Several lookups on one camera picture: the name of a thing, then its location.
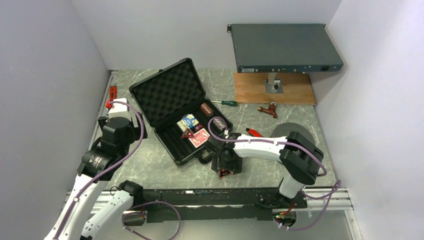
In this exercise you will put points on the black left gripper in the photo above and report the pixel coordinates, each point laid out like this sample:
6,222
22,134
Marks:
136,130

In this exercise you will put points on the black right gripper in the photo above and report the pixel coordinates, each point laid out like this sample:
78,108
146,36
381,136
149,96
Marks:
236,166

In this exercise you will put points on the red all-in triangle button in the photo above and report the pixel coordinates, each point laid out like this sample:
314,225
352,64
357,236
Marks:
224,174

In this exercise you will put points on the red playing card deck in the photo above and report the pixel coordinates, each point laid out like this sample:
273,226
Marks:
199,138

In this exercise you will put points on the poker chip roll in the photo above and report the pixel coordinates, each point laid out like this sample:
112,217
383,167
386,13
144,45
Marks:
207,110
219,123

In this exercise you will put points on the blue playing card deck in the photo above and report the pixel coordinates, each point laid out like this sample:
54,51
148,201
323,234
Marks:
188,121

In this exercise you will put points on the black foam-lined carrying case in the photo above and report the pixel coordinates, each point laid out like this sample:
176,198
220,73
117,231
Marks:
165,97

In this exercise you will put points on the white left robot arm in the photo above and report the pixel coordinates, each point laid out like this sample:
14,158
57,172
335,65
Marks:
76,221

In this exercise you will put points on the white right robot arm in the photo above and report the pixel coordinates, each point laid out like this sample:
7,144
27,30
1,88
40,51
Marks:
300,157

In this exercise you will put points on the red dice set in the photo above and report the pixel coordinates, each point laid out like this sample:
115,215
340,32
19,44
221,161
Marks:
198,127

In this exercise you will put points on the plywood base board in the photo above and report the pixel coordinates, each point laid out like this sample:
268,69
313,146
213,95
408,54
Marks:
296,89

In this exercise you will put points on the red-handled adjustable wrench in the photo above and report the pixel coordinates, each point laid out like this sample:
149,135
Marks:
112,92

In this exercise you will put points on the green-handled screwdriver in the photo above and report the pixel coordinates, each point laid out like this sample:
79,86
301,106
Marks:
227,103

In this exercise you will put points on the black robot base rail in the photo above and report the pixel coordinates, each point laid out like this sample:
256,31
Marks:
257,203

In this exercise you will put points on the metal device stand bracket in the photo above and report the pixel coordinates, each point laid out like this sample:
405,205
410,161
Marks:
273,84

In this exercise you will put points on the grey rack-mount network device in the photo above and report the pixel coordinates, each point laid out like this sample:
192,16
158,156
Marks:
283,48

